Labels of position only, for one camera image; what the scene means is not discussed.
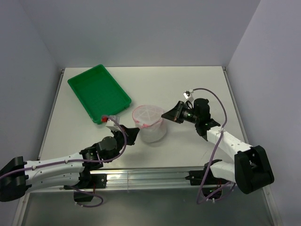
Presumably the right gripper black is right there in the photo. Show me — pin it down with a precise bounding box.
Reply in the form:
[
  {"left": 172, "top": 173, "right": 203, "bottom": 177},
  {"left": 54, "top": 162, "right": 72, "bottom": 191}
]
[{"left": 162, "top": 100, "right": 200, "bottom": 124}]

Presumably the aluminium front rail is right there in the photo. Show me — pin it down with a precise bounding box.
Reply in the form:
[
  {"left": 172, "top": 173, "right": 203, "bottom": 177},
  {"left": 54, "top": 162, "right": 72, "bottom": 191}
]
[{"left": 30, "top": 167, "right": 240, "bottom": 193}]

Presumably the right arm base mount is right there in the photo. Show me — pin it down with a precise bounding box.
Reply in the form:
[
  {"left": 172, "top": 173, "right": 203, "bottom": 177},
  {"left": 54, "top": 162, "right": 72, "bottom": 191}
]
[{"left": 185, "top": 170, "right": 228, "bottom": 197}]

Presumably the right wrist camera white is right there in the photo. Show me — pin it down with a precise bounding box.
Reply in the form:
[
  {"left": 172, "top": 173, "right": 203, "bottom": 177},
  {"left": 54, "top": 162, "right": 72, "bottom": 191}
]
[{"left": 183, "top": 89, "right": 194, "bottom": 103}]

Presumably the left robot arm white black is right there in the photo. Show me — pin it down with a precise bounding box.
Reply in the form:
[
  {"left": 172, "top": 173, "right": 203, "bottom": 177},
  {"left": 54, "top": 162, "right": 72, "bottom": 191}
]
[{"left": 0, "top": 126, "right": 140, "bottom": 202}]

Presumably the white mesh laundry bag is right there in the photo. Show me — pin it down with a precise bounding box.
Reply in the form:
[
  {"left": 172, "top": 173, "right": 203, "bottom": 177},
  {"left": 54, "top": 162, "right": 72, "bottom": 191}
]
[{"left": 132, "top": 105, "right": 167, "bottom": 143}]

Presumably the green plastic tray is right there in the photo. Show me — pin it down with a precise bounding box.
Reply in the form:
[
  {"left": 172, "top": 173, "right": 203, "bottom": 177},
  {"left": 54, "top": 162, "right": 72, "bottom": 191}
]
[{"left": 68, "top": 65, "right": 132, "bottom": 124}]

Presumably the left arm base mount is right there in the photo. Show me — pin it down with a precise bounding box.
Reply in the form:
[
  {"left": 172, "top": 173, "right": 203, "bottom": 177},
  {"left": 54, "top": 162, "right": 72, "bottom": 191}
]
[{"left": 63, "top": 173, "right": 107, "bottom": 208}]

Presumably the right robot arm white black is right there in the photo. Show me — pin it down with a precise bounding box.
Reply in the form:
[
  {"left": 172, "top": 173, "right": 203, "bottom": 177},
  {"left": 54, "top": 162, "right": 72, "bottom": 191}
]
[{"left": 162, "top": 98, "right": 275, "bottom": 194}]

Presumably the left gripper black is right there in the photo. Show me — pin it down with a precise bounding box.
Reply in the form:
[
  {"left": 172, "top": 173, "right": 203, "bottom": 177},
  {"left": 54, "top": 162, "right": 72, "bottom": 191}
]
[{"left": 106, "top": 124, "right": 139, "bottom": 162}]

